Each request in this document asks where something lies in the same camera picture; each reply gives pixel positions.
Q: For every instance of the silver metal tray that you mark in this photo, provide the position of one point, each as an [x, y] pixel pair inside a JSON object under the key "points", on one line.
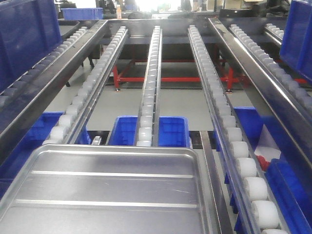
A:
{"points": [[84, 189]]}

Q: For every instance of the centre roller track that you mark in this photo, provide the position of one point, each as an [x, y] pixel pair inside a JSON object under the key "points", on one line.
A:
{"points": [[147, 126]]}

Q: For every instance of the blue bin lower centre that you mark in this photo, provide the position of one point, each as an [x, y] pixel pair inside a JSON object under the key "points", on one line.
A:
{"points": [[173, 131]]}

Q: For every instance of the blue bin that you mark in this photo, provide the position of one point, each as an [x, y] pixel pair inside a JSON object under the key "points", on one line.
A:
{"points": [[34, 138], [296, 48], [291, 190], [173, 131], [29, 31]]}

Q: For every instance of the left-centre roller track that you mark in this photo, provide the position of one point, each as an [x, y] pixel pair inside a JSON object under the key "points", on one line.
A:
{"points": [[70, 125]]}

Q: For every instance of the orange bottle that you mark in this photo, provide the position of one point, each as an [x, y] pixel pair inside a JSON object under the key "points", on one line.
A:
{"points": [[119, 12]]}

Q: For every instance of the distant blue crate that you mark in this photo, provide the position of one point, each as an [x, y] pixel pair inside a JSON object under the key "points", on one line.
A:
{"points": [[82, 13]]}

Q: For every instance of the right-centre roller track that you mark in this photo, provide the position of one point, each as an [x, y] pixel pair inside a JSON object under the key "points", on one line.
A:
{"points": [[258, 211]]}

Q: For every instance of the far right roller track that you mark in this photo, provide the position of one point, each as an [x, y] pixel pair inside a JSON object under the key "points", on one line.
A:
{"points": [[291, 85]]}

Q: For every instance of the blue bin lower right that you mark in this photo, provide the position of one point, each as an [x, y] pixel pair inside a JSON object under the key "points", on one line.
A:
{"points": [[291, 190]]}

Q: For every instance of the far left roller track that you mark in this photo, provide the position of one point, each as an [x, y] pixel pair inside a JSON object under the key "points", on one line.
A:
{"points": [[15, 88]]}

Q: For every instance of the blue bin upper right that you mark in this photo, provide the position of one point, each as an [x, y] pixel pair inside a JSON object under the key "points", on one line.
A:
{"points": [[296, 48]]}

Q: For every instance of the blue bin upper left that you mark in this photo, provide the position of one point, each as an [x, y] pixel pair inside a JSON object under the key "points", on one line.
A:
{"points": [[29, 31]]}

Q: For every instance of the blue bin lower left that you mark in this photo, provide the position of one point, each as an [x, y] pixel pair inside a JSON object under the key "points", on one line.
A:
{"points": [[34, 138]]}

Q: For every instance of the red metal frame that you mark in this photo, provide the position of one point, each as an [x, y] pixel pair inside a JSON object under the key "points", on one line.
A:
{"points": [[173, 70]]}

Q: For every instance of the lower steel guide rail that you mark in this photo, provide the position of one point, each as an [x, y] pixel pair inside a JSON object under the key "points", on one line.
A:
{"points": [[219, 207]]}

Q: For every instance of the steel guide rail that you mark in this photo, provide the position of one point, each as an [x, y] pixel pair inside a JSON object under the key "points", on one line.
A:
{"points": [[287, 121], [20, 113], [219, 207]]}

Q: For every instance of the right steel guide rail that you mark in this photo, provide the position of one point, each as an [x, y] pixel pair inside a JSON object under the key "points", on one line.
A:
{"points": [[287, 121]]}

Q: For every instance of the left steel guide rail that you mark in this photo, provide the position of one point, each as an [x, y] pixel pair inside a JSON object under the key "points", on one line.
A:
{"points": [[20, 113]]}

